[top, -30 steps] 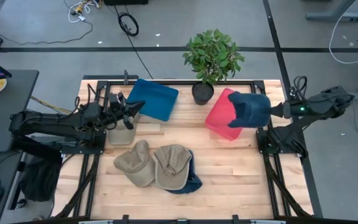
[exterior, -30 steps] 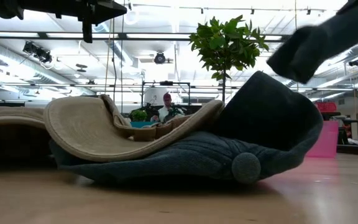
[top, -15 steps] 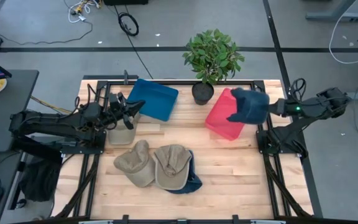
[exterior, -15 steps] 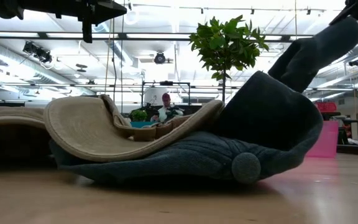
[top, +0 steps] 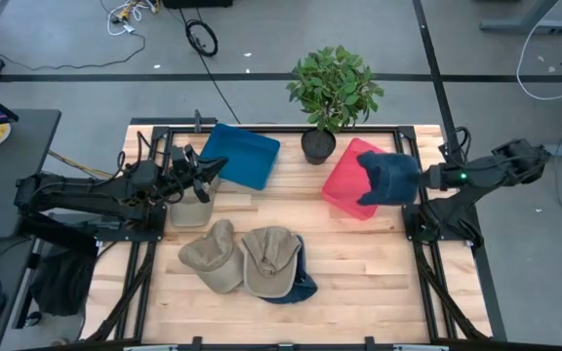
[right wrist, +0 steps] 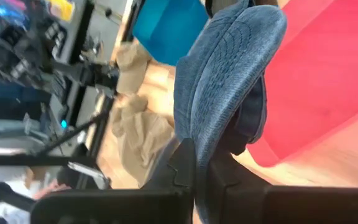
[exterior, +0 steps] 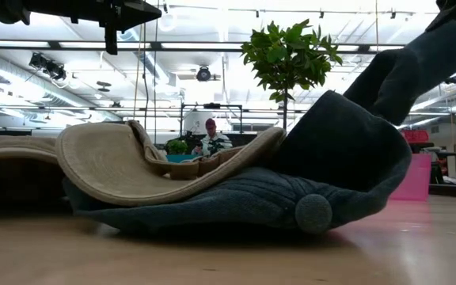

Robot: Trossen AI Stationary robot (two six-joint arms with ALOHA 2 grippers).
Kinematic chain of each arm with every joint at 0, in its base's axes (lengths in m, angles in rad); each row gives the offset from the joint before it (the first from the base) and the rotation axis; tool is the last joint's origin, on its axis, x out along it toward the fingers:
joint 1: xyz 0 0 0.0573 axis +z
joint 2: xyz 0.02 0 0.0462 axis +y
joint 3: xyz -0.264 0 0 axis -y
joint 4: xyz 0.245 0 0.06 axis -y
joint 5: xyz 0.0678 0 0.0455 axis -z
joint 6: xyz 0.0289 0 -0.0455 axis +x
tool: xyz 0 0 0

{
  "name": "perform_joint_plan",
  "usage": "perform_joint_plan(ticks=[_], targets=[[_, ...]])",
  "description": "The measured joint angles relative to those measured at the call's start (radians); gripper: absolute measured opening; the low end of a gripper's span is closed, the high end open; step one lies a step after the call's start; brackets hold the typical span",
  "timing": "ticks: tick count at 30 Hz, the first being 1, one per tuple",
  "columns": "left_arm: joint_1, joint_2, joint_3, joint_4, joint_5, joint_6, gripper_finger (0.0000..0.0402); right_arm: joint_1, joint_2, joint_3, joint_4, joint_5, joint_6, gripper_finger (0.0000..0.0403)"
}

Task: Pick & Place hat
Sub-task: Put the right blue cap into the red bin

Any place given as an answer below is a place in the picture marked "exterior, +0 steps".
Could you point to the white sign board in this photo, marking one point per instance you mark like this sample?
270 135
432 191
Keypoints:
196 122

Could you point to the person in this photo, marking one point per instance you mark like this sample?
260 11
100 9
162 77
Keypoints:
212 142

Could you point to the blue plastic tray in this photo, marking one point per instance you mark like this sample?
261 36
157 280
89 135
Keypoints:
180 158

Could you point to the green artificial plant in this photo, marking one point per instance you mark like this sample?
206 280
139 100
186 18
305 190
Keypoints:
287 55

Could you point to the small green potted plant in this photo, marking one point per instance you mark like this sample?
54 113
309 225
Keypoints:
176 147

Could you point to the round black ceiling lamp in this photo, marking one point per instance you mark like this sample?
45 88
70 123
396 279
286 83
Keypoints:
203 74

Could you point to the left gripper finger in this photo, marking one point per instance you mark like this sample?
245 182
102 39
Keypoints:
137 14

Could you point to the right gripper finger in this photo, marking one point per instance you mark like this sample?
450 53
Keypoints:
447 19

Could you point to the red plastic tray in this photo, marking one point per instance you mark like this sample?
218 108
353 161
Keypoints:
414 178

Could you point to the beige cotton cap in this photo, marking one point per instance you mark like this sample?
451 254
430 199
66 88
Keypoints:
14 148
105 166

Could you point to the small black ceiling lamp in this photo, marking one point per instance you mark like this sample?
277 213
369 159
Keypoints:
453 79

